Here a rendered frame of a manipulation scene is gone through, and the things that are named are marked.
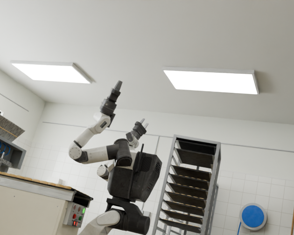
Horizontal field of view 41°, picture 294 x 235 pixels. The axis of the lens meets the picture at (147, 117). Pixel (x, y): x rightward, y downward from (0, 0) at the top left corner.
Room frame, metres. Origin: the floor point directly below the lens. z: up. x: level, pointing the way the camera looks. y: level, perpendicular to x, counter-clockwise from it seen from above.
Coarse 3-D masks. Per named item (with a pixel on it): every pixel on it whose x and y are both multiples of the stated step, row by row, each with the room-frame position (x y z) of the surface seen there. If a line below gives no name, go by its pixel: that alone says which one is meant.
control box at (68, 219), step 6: (72, 204) 2.52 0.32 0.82; (78, 204) 2.61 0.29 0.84; (66, 210) 2.52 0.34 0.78; (72, 210) 2.54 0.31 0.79; (66, 216) 2.52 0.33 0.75; (72, 216) 2.56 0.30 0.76; (78, 216) 2.65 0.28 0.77; (66, 222) 2.52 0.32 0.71; (72, 222) 2.59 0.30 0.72; (78, 222) 2.68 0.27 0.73
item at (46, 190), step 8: (0, 176) 2.62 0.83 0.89; (0, 184) 2.62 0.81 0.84; (8, 184) 2.60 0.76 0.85; (16, 184) 2.59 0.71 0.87; (24, 184) 2.57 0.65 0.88; (32, 184) 2.56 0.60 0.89; (40, 184) 2.54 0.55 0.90; (40, 192) 2.54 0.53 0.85; (48, 192) 2.52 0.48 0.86; (56, 192) 2.51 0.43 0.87; (64, 192) 2.49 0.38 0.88; (72, 192) 2.48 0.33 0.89; (72, 200) 2.50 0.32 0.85
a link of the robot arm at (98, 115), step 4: (100, 108) 2.28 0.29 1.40; (104, 108) 2.26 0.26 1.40; (96, 112) 2.34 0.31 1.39; (100, 112) 2.29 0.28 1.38; (104, 112) 2.28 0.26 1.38; (108, 112) 2.27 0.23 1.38; (112, 112) 2.29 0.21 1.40; (96, 116) 2.32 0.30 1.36; (100, 116) 2.28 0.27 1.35; (108, 116) 2.30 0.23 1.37; (112, 116) 2.33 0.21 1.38; (96, 120) 2.33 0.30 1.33; (112, 120) 2.35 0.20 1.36
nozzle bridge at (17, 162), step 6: (0, 138) 2.81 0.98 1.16; (6, 144) 2.97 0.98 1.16; (12, 144) 2.97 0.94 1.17; (0, 150) 3.00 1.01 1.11; (6, 150) 3.06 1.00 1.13; (12, 150) 3.14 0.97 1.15; (18, 150) 3.12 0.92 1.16; (24, 150) 3.14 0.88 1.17; (6, 156) 3.09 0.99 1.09; (12, 156) 3.15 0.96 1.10; (18, 156) 3.13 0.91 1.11; (24, 156) 3.17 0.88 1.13; (6, 162) 3.03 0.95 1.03; (12, 162) 3.14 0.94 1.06; (18, 162) 3.13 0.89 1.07; (0, 168) 3.18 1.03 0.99; (6, 168) 3.18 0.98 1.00; (18, 168) 3.14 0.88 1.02
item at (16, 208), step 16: (0, 192) 2.60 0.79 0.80; (16, 192) 2.57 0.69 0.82; (32, 192) 2.54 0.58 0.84; (0, 208) 2.59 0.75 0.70; (16, 208) 2.56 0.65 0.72; (32, 208) 2.53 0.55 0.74; (48, 208) 2.50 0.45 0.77; (64, 208) 2.49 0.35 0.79; (0, 224) 2.58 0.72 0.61; (16, 224) 2.55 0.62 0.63; (32, 224) 2.52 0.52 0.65; (48, 224) 2.49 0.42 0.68; (64, 224) 2.56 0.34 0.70
